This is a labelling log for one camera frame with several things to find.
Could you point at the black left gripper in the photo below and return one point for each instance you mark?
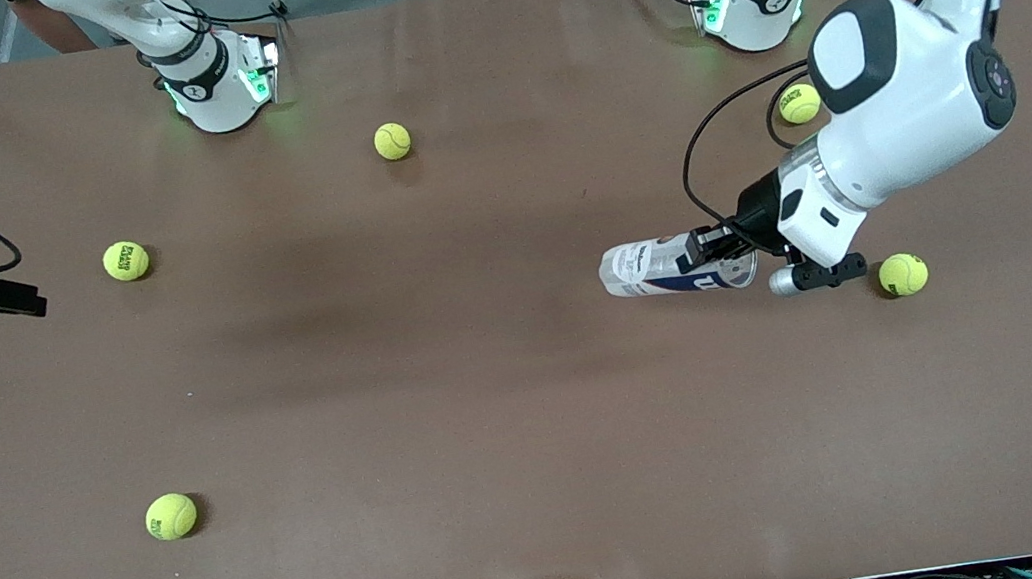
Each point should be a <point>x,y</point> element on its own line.
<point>756,206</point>

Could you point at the clear plastic tennis can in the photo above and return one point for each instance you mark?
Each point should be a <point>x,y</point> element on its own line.
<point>645,271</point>

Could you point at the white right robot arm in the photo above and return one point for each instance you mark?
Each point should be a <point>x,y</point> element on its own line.
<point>210,90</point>

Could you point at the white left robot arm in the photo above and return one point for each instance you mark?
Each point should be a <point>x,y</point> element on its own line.
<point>914,102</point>

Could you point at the yellow-green tennis ball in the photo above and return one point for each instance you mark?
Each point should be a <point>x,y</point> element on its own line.
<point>904,274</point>
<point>171,517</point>
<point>797,104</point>
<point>392,141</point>
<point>126,260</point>

